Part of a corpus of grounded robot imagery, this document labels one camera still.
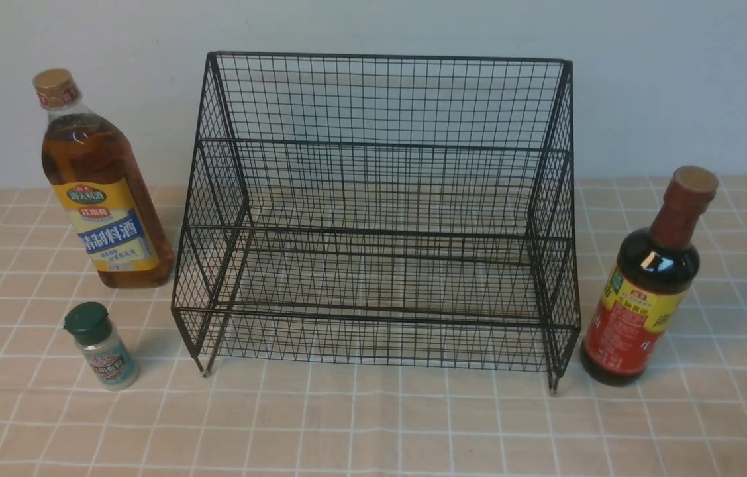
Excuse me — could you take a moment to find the dark soy sauce bottle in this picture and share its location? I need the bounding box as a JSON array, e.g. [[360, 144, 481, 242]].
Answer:
[[580, 166, 719, 386]]

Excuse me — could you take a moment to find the small green-capped seasoning shaker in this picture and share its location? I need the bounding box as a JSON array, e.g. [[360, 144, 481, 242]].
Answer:
[[64, 301, 138, 392]]

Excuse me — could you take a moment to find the amber cooking wine bottle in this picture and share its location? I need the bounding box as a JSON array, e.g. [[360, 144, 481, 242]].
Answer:
[[32, 68, 174, 289]]

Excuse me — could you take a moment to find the beige checkered tablecloth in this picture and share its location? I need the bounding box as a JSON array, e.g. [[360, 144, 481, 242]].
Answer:
[[0, 176, 747, 476]]

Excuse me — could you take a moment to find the black wire mesh rack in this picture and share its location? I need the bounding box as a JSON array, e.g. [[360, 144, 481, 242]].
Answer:
[[172, 51, 582, 390]]

